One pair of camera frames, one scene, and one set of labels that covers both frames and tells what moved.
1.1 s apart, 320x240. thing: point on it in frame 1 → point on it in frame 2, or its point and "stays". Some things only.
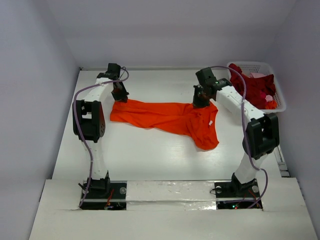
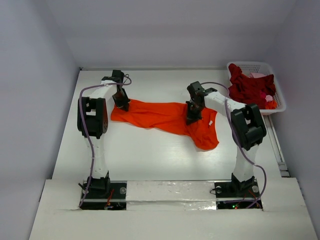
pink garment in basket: x=256 y=75 stays
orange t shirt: x=200 y=124 stays
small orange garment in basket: x=271 y=105 stays
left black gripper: x=123 y=97 → x=123 y=105
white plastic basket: x=264 y=68 stays
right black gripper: x=199 y=97 → x=194 y=108
